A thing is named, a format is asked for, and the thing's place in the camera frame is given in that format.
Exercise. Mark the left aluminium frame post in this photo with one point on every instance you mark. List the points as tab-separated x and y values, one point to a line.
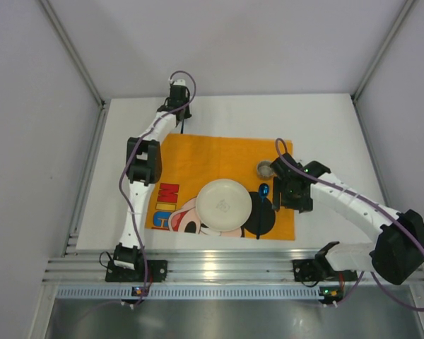
70	49

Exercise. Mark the aluminium frame post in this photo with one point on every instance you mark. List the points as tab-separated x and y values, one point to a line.
70	49
383	48

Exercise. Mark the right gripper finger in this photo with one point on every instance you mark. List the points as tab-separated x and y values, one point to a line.
276	194
305	208

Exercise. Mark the orange Mickey Mouse cloth placemat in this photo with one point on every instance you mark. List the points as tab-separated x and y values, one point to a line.
190	162

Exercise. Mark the small speckled stone cup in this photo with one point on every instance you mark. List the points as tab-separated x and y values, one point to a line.
264	170

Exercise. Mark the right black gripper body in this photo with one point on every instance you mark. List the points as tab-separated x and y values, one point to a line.
277	193

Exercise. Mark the slotted grey cable duct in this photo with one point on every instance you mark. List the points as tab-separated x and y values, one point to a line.
200	292

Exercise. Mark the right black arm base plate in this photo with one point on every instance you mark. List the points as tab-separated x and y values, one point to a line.
309	272

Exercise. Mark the cream round plate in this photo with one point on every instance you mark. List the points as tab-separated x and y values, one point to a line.
223	205

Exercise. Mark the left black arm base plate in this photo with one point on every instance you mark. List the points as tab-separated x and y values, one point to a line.
157	273

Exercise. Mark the blue metallic spoon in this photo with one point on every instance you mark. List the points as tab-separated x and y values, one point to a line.
263	192

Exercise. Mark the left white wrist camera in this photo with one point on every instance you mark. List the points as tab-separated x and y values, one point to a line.
178	82

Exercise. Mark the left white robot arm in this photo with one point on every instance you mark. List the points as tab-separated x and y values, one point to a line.
142	172

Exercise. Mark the right aluminium frame post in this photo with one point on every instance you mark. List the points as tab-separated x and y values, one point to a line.
383	48

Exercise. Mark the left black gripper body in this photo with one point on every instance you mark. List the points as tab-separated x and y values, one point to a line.
180	115

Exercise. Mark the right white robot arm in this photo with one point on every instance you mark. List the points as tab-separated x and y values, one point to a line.
396	240

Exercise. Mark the aluminium mounting rail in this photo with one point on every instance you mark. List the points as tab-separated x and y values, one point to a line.
190	266

